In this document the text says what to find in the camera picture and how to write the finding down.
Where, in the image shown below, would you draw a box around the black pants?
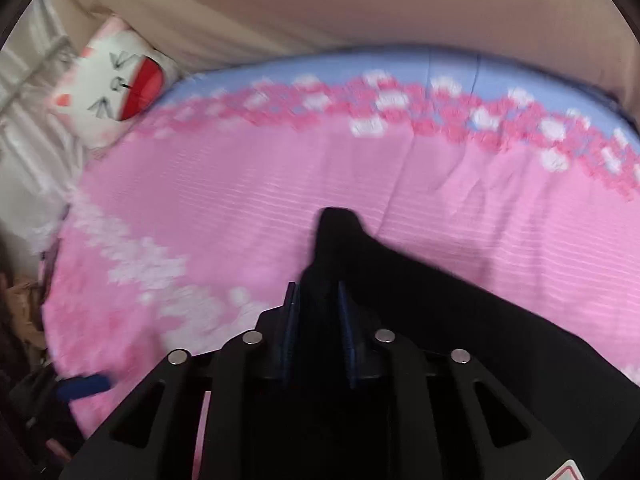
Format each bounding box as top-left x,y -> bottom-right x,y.
199,206 -> 640,480

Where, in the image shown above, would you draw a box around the pink rose bedsheet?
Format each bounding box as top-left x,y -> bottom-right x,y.
44,48 -> 639,444

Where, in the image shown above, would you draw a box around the white satin curtain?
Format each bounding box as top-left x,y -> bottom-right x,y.
1,0 -> 86,255

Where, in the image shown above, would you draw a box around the white cat face pillow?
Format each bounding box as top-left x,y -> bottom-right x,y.
48,15 -> 179,151

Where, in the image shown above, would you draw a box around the beige bed headboard cover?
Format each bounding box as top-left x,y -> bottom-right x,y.
52,0 -> 639,114

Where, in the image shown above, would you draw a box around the tan cloth on floor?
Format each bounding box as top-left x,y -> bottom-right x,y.
6,278 -> 47,364

